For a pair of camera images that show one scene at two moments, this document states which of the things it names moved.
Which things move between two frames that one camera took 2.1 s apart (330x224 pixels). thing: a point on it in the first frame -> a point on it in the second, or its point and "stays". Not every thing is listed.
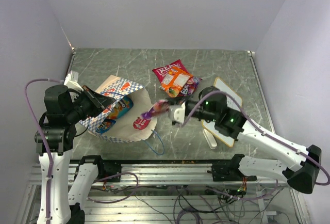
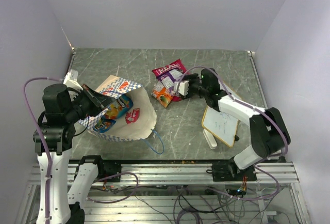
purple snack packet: (161, 106) -> (168, 79)
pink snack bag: (161, 73) stays
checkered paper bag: (131, 117) stays
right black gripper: (175, 100) -> (192, 78)
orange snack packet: (175, 81) -> (164, 97)
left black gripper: (101, 101) stays
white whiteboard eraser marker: (210, 139) stays
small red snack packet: (139, 123) -> (133, 116)
